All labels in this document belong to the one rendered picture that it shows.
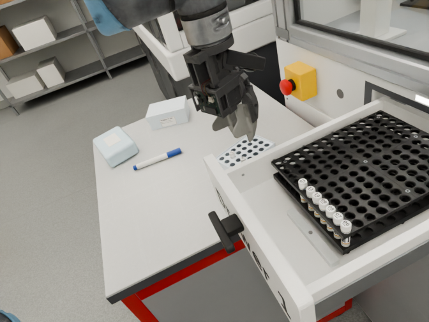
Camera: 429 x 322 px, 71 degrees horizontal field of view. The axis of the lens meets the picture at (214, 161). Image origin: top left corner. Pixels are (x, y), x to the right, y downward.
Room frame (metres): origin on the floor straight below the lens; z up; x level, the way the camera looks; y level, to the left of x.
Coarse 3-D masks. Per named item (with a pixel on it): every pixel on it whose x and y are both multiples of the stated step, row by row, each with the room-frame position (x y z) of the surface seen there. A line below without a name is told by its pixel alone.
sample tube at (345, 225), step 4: (344, 220) 0.22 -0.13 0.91; (348, 220) 0.21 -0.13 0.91; (340, 224) 0.21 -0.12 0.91; (344, 224) 0.21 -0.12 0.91; (348, 224) 0.21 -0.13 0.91; (340, 228) 0.21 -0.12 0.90; (344, 228) 0.21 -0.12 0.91; (348, 228) 0.21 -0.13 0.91; (344, 232) 0.22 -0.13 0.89; (348, 232) 0.21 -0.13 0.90; (344, 240) 0.21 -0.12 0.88; (348, 240) 0.21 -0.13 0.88; (344, 244) 0.21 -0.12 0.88; (348, 244) 0.21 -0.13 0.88
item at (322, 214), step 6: (282, 162) 0.37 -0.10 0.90; (276, 168) 0.36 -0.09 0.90; (288, 168) 0.35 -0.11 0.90; (282, 174) 0.34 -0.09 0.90; (288, 174) 0.33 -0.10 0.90; (294, 174) 0.33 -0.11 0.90; (288, 180) 0.32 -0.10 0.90; (294, 180) 0.32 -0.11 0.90; (294, 186) 0.31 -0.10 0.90; (300, 192) 0.29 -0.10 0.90; (306, 198) 0.28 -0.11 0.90; (312, 204) 0.26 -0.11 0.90; (318, 204) 0.26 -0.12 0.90; (318, 210) 0.25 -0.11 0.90; (324, 216) 0.24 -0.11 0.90; (330, 222) 0.23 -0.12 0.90; (336, 228) 0.22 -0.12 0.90; (342, 234) 0.21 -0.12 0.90; (348, 234) 0.20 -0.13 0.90
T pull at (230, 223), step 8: (208, 216) 0.30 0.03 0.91; (216, 216) 0.29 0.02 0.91; (232, 216) 0.28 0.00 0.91; (216, 224) 0.28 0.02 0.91; (224, 224) 0.27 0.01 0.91; (232, 224) 0.27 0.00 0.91; (240, 224) 0.26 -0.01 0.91; (216, 232) 0.26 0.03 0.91; (224, 232) 0.26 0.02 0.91; (232, 232) 0.26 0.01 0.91; (240, 232) 0.26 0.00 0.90; (224, 240) 0.25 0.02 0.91; (232, 248) 0.23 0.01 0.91
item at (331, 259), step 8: (288, 216) 0.31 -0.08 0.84; (296, 216) 0.29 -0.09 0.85; (296, 224) 0.28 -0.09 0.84; (304, 224) 0.28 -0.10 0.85; (304, 232) 0.26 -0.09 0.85; (312, 232) 0.26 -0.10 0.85; (312, 240) 0.25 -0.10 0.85; (320, 240) 0.24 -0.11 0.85; (320, 248) 0.23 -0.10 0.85; (328, 248) 0.23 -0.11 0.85; (328, 256) 0.22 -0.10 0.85; (336, 256) 0.21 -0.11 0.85; (328, 264) 0.21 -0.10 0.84; (336, 264) 0.21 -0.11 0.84
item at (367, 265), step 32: (384, 96) 0.46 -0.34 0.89; (320, 128) 0.43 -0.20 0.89; (256, 160) 0.40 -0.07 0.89; (256, 192) 0.38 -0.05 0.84; (288, 224) 0.29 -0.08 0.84; (416, 224) 0.23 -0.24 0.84; (288, 256) 0.24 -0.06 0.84; (320, 256) 0.23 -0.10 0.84; (352, 256) 0.21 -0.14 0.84; (384, 256) 0.17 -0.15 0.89; (416, 256) 0.18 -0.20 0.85; (320, 288) 0.16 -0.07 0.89; (352, 288) 0.16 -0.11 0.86
